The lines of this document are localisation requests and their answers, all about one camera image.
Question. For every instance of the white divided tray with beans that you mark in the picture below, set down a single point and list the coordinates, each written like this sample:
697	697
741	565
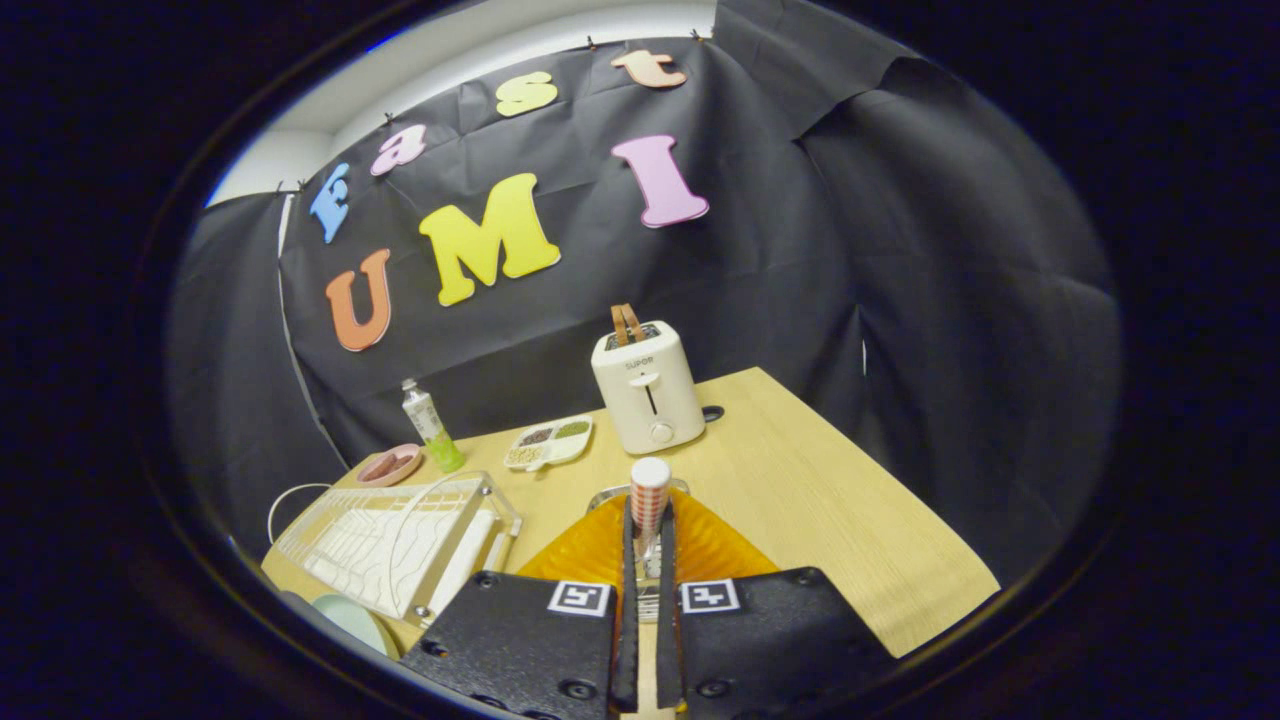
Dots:
550	443

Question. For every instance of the white toaster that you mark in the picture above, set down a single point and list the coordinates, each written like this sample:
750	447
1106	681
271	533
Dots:
650	400

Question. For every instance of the toasted bread slice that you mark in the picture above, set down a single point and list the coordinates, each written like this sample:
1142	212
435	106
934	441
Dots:
619	325
635	322

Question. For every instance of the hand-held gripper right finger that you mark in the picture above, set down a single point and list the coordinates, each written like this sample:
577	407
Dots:
668	620

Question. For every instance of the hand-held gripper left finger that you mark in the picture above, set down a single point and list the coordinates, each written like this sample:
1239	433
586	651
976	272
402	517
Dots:
628	620

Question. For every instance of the pale green plate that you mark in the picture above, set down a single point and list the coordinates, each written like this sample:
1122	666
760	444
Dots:
350	618

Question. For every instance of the clear bottle with green liquid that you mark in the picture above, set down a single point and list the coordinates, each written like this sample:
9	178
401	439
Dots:
432	430

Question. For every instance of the pink oval dish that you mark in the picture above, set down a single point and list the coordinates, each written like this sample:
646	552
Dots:
390	467

